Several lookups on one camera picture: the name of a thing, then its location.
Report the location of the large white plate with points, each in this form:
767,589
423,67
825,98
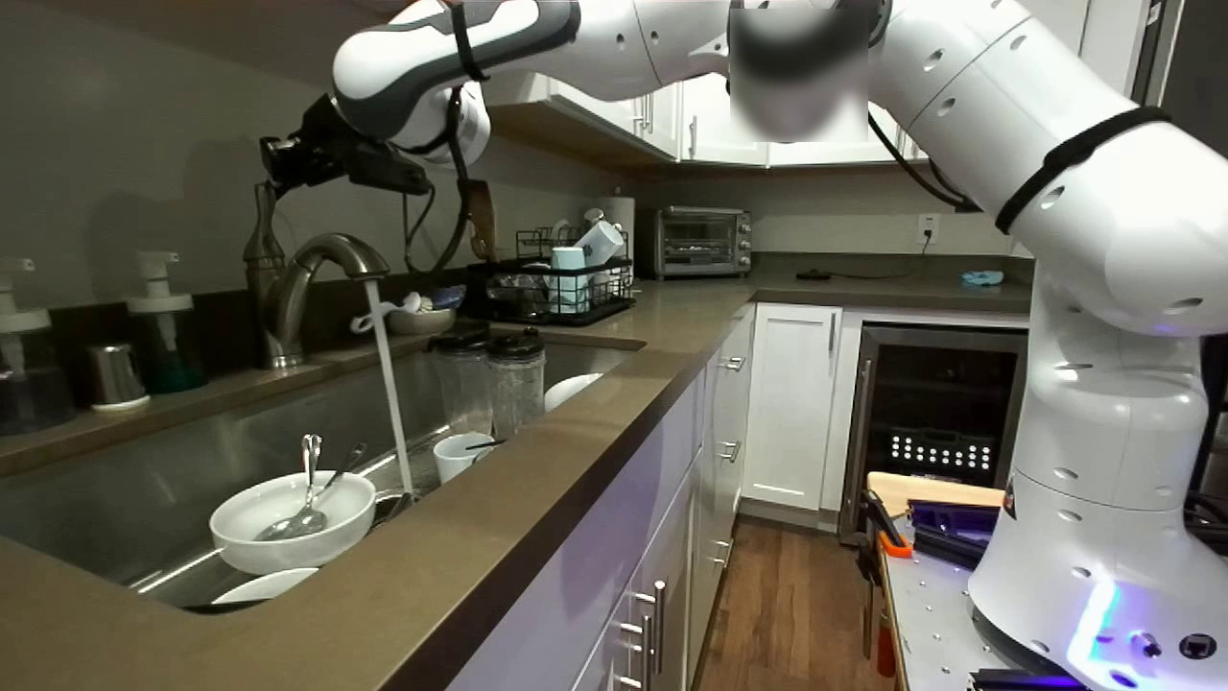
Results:
264,589

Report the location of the purple cabinet front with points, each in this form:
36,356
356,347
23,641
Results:
666,515

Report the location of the black lid jar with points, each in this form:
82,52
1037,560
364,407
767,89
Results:
515,380
463,380

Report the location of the metal cup on counter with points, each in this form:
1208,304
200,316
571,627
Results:
118,378

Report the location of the black dish rack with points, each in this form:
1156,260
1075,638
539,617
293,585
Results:
539,295

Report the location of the stainless steel sink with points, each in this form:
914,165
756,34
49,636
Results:
121,506

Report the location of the white soap pump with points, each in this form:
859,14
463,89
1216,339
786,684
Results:
164,325

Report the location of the black wine cooler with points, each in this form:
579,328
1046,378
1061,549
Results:
929,402

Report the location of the small bowl on counter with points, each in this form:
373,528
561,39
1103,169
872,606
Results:
421,316

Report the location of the toaster oven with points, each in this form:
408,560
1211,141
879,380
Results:
701,245

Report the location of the metal spoon in bowl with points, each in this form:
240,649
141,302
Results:
306,519

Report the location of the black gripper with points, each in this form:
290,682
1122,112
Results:
328,148

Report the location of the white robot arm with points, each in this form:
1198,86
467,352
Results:
1122,213

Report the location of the white mug in sink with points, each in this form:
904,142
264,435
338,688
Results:
460,455

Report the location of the wooden spoon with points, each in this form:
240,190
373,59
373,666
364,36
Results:
483,220

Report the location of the curved metal faucet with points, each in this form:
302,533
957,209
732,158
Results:
281,283

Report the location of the white corner cabinet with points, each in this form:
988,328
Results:
791,405

